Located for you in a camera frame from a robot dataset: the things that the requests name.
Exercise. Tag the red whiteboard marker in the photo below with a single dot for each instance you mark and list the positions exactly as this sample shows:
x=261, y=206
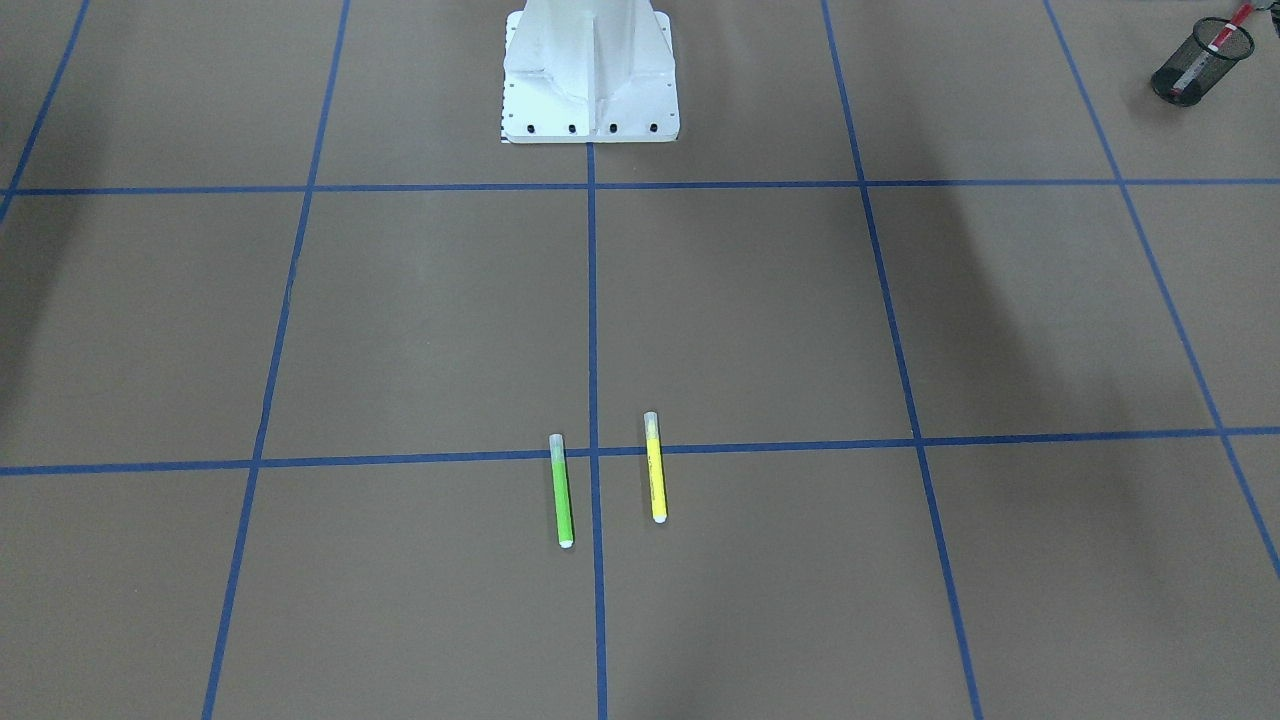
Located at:
x=1222, y=35

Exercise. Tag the green highlighter pen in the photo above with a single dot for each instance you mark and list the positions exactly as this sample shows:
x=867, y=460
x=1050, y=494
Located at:
x=562, y=500

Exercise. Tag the yellow highlighter pen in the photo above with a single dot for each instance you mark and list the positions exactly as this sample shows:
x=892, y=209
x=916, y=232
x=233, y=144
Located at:
x=655, y=468

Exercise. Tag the brown paper table mat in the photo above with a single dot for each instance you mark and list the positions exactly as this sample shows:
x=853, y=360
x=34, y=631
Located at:
x=963, y=347

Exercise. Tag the black mesh cup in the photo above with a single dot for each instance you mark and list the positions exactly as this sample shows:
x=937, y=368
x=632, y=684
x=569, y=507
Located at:
x=1200, y=62

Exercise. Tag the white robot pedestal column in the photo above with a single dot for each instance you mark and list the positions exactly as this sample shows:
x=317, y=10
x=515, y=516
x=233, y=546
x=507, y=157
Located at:
x=589, y=72

